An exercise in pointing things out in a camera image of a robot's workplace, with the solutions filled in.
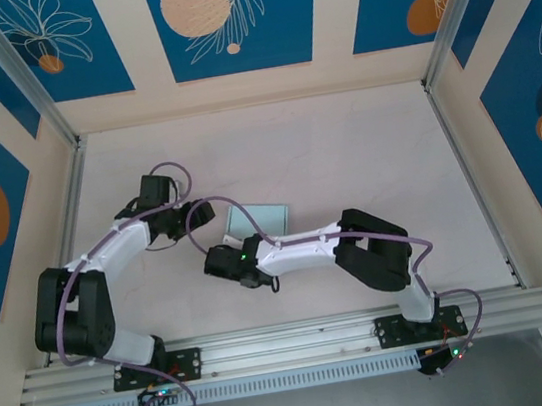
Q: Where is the light teal cloth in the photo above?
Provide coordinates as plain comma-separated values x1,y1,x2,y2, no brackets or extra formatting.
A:
220,198,293,246

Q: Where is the black controller board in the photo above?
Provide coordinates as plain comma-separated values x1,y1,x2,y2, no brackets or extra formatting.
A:
135,382,184,406
416,340,472,378

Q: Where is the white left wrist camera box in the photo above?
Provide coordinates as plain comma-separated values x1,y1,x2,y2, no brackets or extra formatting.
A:
169,176,188,201

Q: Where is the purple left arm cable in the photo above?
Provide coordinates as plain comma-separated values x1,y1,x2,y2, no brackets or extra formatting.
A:
33,158,225,406

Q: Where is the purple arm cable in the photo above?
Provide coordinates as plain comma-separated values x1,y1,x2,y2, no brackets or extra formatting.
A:
33,158,225,406
182,162,492,406

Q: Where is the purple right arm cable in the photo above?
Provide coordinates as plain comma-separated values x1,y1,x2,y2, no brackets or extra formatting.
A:
182,162,492,406

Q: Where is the aluminium side rail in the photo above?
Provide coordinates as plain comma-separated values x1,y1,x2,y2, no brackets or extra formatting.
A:
14,135,118,368
424,74,529,299

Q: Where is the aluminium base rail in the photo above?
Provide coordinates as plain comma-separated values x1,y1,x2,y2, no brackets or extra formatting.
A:
12,281,542,406

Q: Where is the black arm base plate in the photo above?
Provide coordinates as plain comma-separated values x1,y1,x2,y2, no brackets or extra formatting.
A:
110,346,206,393
373,304,471,350

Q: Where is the grey slotted cable duct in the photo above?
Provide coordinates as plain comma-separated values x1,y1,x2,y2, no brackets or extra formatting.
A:
41,349,422,406

